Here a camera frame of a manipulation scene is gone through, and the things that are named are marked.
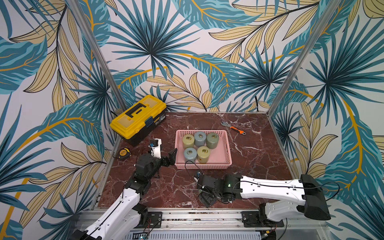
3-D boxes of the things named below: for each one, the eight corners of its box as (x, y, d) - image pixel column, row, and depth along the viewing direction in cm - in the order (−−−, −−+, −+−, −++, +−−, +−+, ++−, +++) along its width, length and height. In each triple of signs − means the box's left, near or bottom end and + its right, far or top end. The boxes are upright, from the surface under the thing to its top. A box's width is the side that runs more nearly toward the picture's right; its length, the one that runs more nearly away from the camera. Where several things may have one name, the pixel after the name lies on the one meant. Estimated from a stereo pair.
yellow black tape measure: (119, 160, 95) (117, 157, 92) (122, 151, 100) (120, 148, 97) (130, 160, 95) (128, 157, 92) (133, 151, 100) (131, 148, 97)
